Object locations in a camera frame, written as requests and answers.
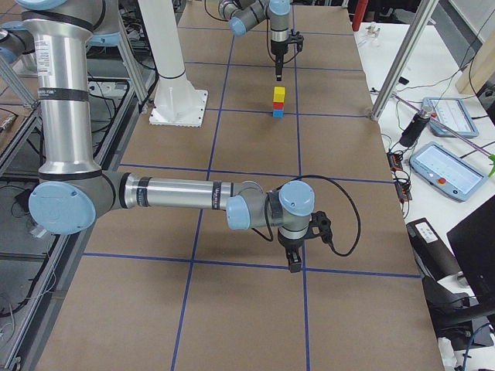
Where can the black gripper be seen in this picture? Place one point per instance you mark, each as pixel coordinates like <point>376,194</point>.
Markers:
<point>291,244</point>
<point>278,48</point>

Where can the yellow cube block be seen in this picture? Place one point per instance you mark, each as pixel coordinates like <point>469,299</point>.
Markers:
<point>279,94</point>

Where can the red cube block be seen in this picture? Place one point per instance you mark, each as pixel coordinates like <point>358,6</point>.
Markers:
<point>278,106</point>

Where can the blue cube block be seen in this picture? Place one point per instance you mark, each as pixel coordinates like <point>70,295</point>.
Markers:
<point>278,113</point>

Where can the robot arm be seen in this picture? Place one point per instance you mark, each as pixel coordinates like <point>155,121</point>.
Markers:
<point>242,16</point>
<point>74,190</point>

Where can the metal fitting white cap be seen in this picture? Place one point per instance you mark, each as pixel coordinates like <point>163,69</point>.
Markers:
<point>373,30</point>

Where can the red cylinder object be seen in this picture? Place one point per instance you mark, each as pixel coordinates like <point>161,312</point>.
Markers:
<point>359,13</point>

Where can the orange circuit board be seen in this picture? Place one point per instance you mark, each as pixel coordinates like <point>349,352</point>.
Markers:
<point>401,178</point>

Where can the black brown box device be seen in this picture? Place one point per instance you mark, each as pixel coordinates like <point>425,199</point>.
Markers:
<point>432,251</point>

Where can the black water bottle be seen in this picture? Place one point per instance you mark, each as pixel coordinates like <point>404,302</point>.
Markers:
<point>418,123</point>

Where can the near teach pendant tablet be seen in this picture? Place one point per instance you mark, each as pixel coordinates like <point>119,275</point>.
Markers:
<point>447,172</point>

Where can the teach pendant tablet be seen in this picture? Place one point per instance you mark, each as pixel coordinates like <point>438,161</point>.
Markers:
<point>447,172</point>
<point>453,114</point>

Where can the black monitor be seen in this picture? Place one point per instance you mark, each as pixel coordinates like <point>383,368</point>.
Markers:
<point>472,242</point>

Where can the far teach pendant tablet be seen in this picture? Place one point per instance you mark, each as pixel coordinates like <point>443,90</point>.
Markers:
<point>453,114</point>

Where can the reacher grabber stick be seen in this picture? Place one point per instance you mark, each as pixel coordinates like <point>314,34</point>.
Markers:
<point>452,132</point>

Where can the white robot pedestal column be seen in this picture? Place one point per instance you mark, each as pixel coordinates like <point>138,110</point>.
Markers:
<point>176,101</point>

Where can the aluminium frame post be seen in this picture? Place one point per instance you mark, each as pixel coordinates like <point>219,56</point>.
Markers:
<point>415,30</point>

